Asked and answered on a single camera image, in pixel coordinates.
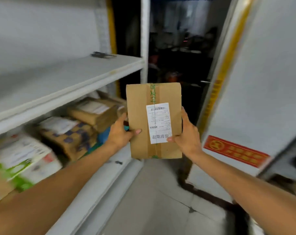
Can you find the person's left hand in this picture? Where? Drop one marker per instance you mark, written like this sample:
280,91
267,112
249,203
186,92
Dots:
118,137

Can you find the person's right hand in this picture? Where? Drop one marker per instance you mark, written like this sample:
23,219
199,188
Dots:
189,141

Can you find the cardboard box green printed tape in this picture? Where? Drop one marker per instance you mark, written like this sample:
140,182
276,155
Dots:
138,107

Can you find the white metal shelf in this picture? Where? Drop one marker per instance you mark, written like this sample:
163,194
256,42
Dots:
64,78

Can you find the person's right forearm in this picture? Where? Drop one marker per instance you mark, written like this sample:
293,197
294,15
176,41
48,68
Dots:
255,193

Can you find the person's left forearm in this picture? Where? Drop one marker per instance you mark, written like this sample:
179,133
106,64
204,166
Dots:
52,193

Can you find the small blue box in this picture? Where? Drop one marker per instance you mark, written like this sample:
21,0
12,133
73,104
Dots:
103,134

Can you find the squat cardboard box white label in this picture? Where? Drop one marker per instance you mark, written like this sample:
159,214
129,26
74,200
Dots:
94,112

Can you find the small long brown box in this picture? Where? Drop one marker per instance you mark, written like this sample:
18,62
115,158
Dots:
113,100

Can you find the blue checkered cardboard box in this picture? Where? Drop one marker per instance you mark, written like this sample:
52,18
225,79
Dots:
72,139

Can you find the grey metal shelf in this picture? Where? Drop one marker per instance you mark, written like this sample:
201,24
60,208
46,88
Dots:
285,159

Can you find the green and white carton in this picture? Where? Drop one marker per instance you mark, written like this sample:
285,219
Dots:
23,156

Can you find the slim dark tool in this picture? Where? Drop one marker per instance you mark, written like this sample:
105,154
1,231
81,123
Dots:
119,162

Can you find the red fire extinguisher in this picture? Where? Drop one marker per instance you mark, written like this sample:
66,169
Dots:
173,76

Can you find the yellow vertical door strip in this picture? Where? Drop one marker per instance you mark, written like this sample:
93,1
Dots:
226,66

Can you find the yellow sticker strip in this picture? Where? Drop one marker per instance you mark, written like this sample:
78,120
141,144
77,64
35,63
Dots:
111,26

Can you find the red yellow wall sign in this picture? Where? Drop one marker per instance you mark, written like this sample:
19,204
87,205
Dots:
236,151

